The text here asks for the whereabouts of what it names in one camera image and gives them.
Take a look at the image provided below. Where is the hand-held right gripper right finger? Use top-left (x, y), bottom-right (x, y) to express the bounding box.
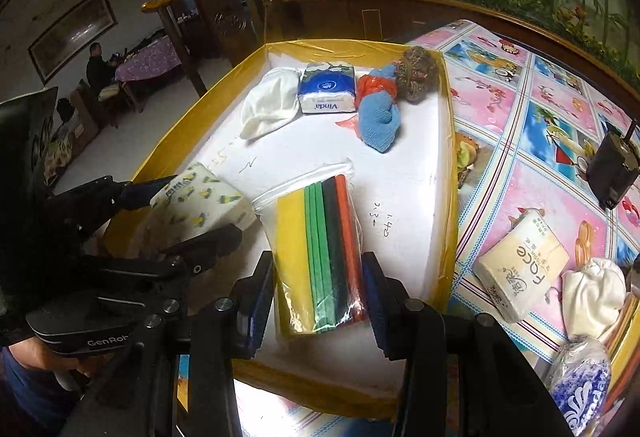
top-left (361, 251), bottom-right (576, 437)

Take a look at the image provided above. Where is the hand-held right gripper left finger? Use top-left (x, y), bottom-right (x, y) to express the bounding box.
top-left (60, 251), bottom-right (277, 437)

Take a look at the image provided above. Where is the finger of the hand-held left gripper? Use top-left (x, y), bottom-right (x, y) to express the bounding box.
top-left (45, 174), bottom-right (178, 228)
top-left (100, 223), bottom-right (244, 278)

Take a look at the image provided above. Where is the yellow print tissue pack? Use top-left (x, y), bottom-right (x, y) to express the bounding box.
top-left (135, 162), bottom-right (257, 263)

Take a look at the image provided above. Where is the bag of coloured sticks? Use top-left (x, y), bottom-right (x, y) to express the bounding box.
top-left (250, 158), bottom-right (368, 338)

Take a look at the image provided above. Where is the yellow cardboard box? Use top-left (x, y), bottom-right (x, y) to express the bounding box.
top-left (131, 38), bottom-right (460, 420)

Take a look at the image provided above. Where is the person's left forearm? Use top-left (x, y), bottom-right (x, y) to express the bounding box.
top-left (0, 362), bottom-right (86, 437)

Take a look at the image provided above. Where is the person's left hand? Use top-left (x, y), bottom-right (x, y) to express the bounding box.
top-left (0, 341), bottom-right (108, 380)

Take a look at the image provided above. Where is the wooden bench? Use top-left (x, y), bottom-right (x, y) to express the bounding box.
top-left (42, 87), bottom-right (101, 183)

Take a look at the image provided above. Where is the table with purple cloth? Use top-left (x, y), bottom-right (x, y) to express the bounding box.
top-left (115, 37), bottom-right (183, 85)

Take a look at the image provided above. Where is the cream tissue pack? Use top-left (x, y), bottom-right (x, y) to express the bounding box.
top-left (472, 212), bottom-right (571, 324)

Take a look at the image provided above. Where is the white sock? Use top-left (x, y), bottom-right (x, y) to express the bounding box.
top-left (240, 67), bottom-right (302, 140)
top-left (561, 257), bottom-right (627, 343)

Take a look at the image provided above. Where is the blue knit cloth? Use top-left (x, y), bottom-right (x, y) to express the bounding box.
top-left (357, 92), bottom-right (402, 154)

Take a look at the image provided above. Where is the blue white tissue pack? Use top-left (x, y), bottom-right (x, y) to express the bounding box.
top-left (297, 62), bottom-right (357, 114)

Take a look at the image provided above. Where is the printed fruit tablecloth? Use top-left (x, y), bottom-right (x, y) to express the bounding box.
top-left (235, 20), bottom-right (640, 437)

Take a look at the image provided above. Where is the blue white patterned packet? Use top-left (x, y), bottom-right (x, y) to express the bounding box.
top-left (547, 336), bottom-right (612, 437)

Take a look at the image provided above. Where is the orange plastic bag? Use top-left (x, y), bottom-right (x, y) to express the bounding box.
top-left (336, 74), bottom-right (398, 133)

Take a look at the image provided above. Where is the brown knit scrubber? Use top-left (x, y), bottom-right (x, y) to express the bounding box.
top-left (392, 46), bottom-right (440, 104)

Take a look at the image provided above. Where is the black motor with shaft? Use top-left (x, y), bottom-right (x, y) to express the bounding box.
top-left (589, 120), bottom-right (640, 210)

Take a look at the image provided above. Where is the framed wall picture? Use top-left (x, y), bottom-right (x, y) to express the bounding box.
top-left (27, 0), bottom-right (119, 85)

